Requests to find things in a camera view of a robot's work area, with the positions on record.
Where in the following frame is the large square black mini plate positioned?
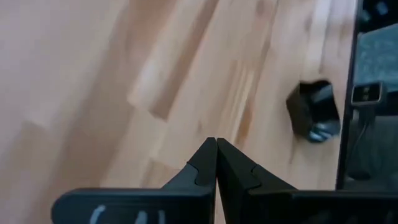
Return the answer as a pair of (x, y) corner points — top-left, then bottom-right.
(285, 80), (342, 144)

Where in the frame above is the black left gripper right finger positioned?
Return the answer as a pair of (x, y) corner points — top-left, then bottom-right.
(216, 138), (398, 224)

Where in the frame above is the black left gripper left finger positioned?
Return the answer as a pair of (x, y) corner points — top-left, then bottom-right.
(51, 136), (218, 224)

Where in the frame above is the black aluminium table frame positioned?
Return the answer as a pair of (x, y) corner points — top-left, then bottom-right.
(335, 0), (362, 191)

